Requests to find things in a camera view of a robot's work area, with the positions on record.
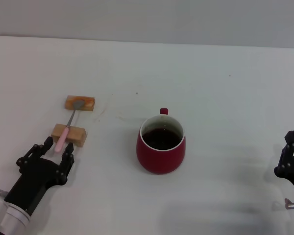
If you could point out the red cup with coffee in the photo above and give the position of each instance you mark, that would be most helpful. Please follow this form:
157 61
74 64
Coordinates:
159 161

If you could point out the plain light wooden block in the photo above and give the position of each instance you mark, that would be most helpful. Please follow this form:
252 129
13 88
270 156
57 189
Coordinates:
76 134

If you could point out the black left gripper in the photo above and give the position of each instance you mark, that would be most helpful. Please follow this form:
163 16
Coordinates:
34 178

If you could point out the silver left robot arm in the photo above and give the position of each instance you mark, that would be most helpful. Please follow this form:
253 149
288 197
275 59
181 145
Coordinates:
9 218

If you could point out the orange stained wooden block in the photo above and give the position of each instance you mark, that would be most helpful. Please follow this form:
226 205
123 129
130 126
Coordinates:
89 104

